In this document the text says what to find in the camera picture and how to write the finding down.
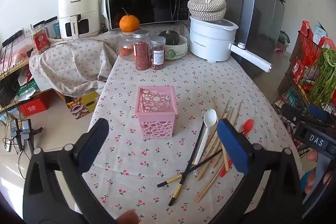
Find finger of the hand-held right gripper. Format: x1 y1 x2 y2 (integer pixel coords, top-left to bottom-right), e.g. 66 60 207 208
308 105 332 125
281 104 315 126

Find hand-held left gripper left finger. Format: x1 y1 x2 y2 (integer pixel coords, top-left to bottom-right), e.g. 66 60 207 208
23 118 117 224

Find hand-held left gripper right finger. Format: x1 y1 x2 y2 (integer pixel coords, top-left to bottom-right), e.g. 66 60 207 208
210 118 303 224

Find bunch of wooden chopsticks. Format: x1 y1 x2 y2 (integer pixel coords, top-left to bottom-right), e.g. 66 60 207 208
194 98 242 202

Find red plastic spoon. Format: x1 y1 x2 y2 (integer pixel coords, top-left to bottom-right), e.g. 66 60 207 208
219 119 255 178

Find white plastic spoon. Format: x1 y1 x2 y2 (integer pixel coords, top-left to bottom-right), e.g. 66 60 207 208
193 109 218 165

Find pink perforated plastic basket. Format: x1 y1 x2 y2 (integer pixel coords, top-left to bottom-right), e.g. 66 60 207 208
134 86 178 138

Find person's right hand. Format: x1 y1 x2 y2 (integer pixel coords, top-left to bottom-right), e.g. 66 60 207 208
304 149 319 195

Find person's left hand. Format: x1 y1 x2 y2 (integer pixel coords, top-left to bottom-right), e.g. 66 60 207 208
115 210 139 224

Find green leafy vegetables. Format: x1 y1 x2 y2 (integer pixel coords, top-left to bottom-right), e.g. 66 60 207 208
308 48 336 109

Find yellow printed cardboard box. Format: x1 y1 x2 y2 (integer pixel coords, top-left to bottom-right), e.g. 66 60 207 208
65 91 101 119

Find teal stool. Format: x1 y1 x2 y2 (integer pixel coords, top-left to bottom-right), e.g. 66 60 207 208
299 172 310 189

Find brown cardboard box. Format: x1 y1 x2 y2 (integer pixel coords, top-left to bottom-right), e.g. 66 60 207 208
277 30 305 94

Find cherry print tablecloth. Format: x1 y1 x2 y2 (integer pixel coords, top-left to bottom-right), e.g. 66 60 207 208
87 23 305 224

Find red plastic bag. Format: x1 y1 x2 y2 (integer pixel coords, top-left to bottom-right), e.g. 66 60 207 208
291 21 336 83

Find cherry print cover cloth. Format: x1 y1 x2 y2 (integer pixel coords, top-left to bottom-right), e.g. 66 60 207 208
29 34 118 97

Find glass jar with mandarins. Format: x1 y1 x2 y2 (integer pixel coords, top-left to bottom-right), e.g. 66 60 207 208
116 29 137 62

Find grey refrigerator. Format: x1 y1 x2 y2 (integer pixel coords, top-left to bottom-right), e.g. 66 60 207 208
185 0 288 83

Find white electric cooking pot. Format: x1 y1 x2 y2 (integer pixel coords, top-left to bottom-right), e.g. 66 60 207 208
189 15 272 73

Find tall jar of goji berries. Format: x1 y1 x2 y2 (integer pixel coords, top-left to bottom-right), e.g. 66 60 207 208
133 30 151 71

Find white and green bowl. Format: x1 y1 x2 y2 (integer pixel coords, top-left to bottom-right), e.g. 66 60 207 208
164 35 188 60

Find small jar of dried fruit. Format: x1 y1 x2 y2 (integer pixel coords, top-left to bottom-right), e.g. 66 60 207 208
150 36 166 70

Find pink cloth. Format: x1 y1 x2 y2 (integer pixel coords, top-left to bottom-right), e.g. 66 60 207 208
0 46 33 69

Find red label nut box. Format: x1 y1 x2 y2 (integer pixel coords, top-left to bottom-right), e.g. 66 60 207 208
29 25 50 54

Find dark green squash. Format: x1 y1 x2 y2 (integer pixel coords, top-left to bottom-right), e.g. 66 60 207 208
158 29 180 45

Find orange mandarin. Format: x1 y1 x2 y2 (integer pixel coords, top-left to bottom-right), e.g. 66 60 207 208
119 8 140 31

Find cream air fryer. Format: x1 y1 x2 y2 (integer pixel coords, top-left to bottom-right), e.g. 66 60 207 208
58 0 101 39

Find black microwave oven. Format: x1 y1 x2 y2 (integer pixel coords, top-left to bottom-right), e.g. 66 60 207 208
104 0 192 30

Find black wire rack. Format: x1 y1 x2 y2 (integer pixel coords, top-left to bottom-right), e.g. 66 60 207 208
272 30 336 159

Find black cable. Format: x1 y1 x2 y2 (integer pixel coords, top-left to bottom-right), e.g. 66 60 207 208
3 109 24 169

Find woven lidded rope basket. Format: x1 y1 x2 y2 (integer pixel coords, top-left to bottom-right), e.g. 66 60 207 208
187 0 227 22

